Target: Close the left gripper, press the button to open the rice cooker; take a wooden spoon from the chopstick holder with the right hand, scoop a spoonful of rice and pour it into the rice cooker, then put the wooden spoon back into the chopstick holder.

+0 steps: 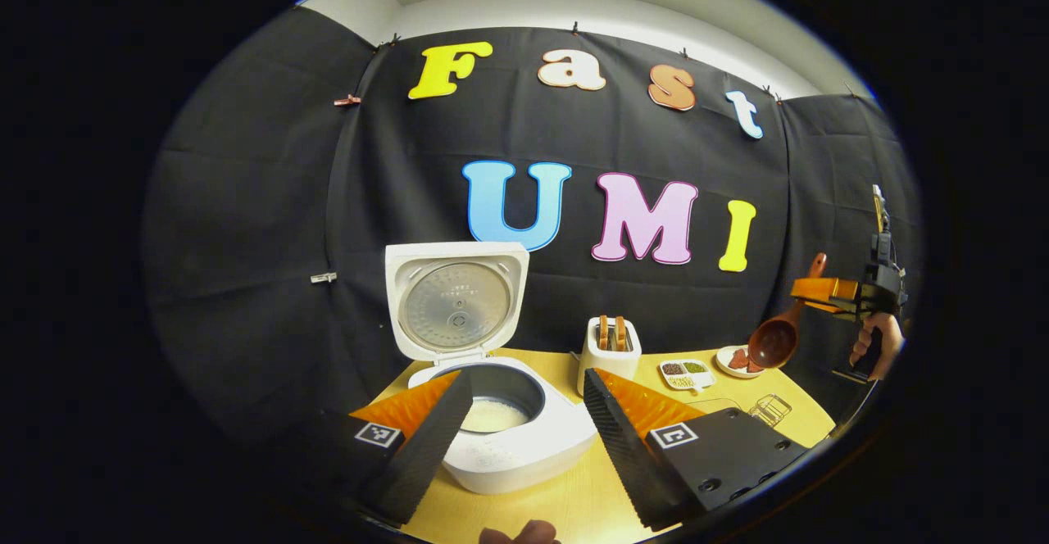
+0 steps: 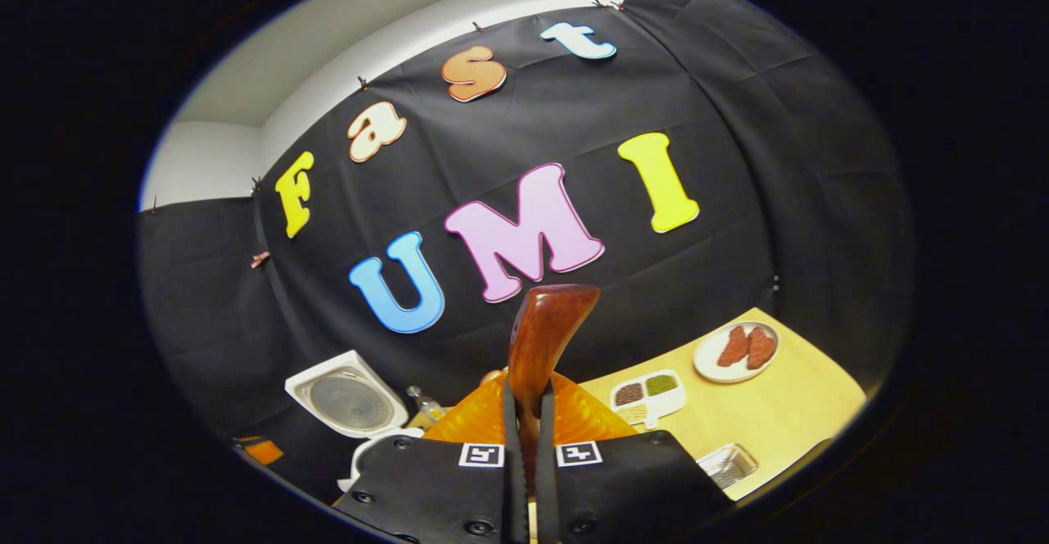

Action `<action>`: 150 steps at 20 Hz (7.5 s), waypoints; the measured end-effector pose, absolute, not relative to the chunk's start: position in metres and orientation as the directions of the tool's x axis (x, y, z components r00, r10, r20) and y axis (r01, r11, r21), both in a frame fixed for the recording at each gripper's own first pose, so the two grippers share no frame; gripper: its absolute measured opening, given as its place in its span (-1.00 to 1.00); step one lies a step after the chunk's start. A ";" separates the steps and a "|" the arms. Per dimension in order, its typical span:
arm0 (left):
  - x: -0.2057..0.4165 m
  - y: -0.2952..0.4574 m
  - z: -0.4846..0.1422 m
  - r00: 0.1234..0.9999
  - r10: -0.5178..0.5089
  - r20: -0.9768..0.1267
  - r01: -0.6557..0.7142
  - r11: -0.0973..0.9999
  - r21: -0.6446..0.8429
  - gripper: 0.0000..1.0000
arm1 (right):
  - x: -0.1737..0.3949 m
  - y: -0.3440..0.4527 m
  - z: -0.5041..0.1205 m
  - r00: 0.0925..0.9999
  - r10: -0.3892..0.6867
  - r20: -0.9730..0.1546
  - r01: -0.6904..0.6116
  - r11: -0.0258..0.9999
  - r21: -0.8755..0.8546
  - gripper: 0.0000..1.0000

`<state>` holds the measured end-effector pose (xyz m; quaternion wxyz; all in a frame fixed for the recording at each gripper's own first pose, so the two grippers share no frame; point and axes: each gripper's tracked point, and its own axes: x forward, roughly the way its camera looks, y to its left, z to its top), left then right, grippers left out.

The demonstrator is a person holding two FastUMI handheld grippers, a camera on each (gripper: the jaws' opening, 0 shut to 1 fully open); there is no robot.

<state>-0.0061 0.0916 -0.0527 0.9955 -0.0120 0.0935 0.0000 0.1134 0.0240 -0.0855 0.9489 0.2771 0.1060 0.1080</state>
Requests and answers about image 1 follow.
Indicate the black backdrop cloth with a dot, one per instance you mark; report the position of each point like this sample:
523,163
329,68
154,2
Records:
270,200

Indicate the clear chopstick holder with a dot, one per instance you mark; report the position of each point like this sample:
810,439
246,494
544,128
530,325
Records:
770,410

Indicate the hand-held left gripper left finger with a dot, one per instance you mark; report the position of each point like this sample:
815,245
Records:
426,454

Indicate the white round plate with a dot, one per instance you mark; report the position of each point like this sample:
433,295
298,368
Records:
724,360

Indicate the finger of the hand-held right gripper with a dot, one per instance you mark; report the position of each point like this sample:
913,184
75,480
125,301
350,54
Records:
836,307
819,288

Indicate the white toaster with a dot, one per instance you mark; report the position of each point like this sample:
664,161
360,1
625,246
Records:
610,368

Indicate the white divided bean dish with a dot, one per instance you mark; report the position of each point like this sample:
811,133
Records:
687,378

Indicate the silver cloth clip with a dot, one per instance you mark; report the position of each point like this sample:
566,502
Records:
324,278

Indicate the white rice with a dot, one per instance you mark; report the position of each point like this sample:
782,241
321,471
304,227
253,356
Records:
496,417

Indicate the white rice cooker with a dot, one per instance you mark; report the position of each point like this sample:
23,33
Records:
524,462

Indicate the brown wooden spoon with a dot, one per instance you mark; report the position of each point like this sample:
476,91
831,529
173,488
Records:
774,343

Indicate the copper cloth clip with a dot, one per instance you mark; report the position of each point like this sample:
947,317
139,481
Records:
347,101

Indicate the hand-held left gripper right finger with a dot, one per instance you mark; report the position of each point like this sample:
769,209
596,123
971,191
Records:
623,454

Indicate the bread slice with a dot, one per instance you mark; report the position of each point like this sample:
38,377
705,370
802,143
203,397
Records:
603,333
620,333

